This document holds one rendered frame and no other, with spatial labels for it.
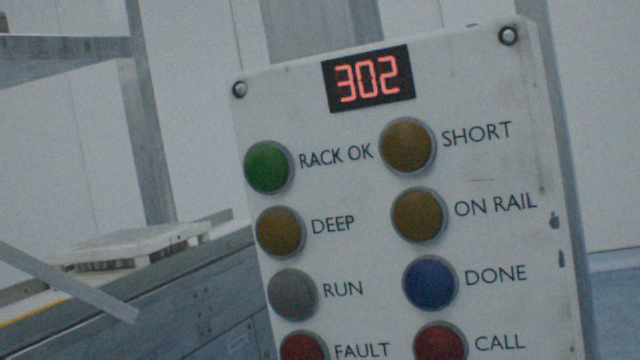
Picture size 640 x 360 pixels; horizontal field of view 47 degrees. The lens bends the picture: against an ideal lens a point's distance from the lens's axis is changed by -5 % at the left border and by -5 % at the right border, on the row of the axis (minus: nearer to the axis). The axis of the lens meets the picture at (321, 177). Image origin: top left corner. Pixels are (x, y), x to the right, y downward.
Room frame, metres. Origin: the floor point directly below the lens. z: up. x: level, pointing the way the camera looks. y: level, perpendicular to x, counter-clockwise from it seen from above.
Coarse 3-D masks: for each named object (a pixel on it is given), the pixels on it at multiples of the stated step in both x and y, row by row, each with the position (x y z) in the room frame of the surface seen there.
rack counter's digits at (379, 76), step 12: (360, 60) 0.40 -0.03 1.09; (372, 60) 0.39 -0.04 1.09; (384, 60) 0.39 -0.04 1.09; (396, 60) 0.39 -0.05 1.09; (336, 72) 0.40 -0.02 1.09; (348, 72) 0.40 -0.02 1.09; (360, 72) 0.40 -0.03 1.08; (372, 72) 0.39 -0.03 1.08; (384, 72) 0.39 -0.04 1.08; (396, 72) 0.39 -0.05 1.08; (336, 84) 0.40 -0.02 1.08; (348, 84) 0.40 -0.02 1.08; (360, 84) 0.40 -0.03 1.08; (372, 84) 0.39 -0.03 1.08; (384, 84) 0.39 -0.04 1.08; (396, 84) 0.39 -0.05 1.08; (348, 96) 0.40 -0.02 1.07; (360, 96) 0.40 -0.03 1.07; (372, 96) 0.40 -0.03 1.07
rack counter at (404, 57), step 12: (384, 48) 0.39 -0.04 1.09; (396, 48) 0.39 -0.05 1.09; (324, 60) 0.41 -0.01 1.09; (336, 60) 0.40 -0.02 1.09; (348, 60) 0.40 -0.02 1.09; (408, 60) 0.39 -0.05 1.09; (324, 72) 0.41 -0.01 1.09; (408, 72) 0.39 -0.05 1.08; (408, 84) 0.39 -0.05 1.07; (336, 96) 0.40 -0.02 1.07; (384, 96) 0.39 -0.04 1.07; (396, 96) 0.39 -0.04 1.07; (408, 96) 0.39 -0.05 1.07; (336, 108) 0.40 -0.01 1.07; (348, 108) 0.40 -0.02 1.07
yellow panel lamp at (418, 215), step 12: (408, 192) 0.39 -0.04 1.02; (420, 192) 0.39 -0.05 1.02; (396, 204) 0.39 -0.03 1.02; (408, 204) 0.39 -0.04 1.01; (420, 204) 0.38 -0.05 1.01; (432, 204) 0.38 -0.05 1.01; (396, 216) 0.39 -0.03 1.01; (408, 216) 0.39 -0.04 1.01; (420, 216) 0.38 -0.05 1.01; (432, 216) 0.38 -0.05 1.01; (408, 228) 0.39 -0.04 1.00; (420, 228) 0.38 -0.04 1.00; (432, 228) 0.38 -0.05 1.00; (420, 240) 0.39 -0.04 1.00
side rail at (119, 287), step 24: (216, 240) 1.54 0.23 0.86; (240, 240) 1.62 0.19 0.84; (168, 264) 1.38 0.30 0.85; (192, 264) 1.45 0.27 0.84; (96, 288) 1.19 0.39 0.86; (120, 288) 1.24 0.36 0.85; (48, 312) 1.09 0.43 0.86; (72, 312) 1.13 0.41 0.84; (0, 336) 1.00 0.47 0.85; (24, 336) 1.03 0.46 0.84
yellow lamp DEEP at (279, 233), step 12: (264, 216) 0.42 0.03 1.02; (276, 216) 0.42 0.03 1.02; (288, 216) 0.42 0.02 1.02; (264, 228) 0.42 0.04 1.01; (276, 228) 0.42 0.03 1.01; (288, 228) 0.41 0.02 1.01; (264, 240) 0.42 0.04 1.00; (276, 240) 0.42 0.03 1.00; (288, 240) 0.42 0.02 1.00; (276, 252) 0.42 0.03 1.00; (288, 252) 0.42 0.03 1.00
